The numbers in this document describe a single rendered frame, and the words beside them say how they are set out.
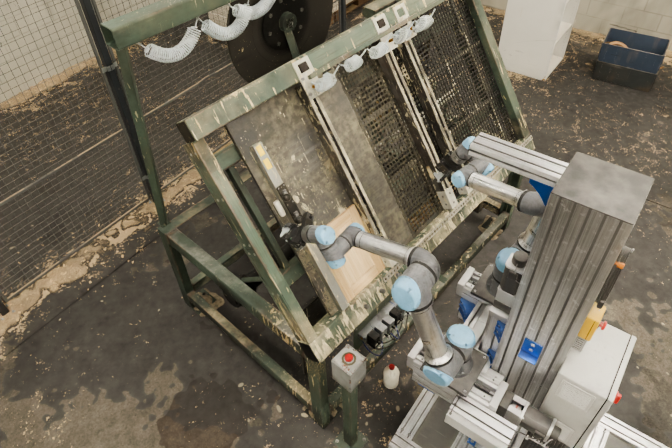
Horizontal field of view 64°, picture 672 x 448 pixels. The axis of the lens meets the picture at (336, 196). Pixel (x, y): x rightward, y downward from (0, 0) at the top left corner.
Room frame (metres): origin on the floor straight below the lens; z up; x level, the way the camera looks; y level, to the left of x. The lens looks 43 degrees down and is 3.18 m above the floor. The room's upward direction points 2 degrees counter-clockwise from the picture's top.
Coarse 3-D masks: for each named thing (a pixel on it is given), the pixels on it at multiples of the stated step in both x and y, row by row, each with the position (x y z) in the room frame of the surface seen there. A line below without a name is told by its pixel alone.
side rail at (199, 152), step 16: (192, 144) 1.79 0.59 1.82; (192, 160) 1.82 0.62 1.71; (208, 160) 1.77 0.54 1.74; (208, 176) 1.76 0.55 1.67; (224, 176) 1.76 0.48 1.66; (224, 192) 1.71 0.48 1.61; (224, 208) 1.71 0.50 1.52; (240, 208) 1.69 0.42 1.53; (240, 224) 1.64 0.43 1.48; (240, 240) 1.66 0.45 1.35; (256, 240) 1.62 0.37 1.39; (256, 256) 1.59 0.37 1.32; (272, 272) 1.55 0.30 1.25; (272, 288) 1.53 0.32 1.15; (288, 288) 1.52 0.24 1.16; (288, 304) 1.47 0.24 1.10; (288, 320) 1.47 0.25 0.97; (304, 320) 1.44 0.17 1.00; (304, 336) 1.39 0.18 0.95
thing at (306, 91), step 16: (304, 80) 2.21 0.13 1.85; (304, 96) 2.21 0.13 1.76; (320, 112) 2.20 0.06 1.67; (320, 128) 2.15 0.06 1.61; (336, 144) 2.13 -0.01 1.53; (336, 160) 2.08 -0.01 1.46; (352, 176) 2.05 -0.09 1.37; (352, 192) 2.00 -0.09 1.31; (368, 208) 1.98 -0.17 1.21; (368, 224) 1.93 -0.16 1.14
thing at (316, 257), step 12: (264, 156) 1.92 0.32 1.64; (264, 168) 1.88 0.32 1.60; (276, 180) 1.86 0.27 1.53; (276, 192) 1.84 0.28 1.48; (288, 216) 1.79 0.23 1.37; (312, 252) 1.70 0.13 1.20; (324, 264) 1.68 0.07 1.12; (324, 276) 1.64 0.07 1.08; (336, 288) 1.63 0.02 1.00; (336, 300) 1.59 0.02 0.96
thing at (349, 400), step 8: (344, 392) 1.26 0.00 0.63; (352, 392) 1.25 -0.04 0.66; (344, 400) 1.26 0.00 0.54; (352, 400) 1.25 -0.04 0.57; (344, 408) 1.26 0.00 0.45; (352, 408) 1.25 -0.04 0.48; (344, 416) 1.27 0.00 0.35; (352, 416) 1.25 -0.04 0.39; (344, 424) 1.27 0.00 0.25; (352, 424) 1.25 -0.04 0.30; (344, 432) 1.27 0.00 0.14; (352, 432) 1.24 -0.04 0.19; (344, 440) 1.27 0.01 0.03; (352, 440) 1.24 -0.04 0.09
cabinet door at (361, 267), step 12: (348, 216) 1.93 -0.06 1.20; (336, 228) 1.86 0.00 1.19; (348, 252) 1.80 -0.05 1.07; (360, 252) 1.83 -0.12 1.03; (348, 264) 1.76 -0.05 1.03; (360, 264) 1.79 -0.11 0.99; (372, 264) 1.82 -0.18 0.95; (336, 276) 1.69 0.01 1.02; (348, 276) 1.71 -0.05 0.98; (360, 276) 1.74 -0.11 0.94; (372, 276) 1.77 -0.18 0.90; (348, 288) 1.67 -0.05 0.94; (360, 288) 1.70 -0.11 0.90; (348, 300) 1.62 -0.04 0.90
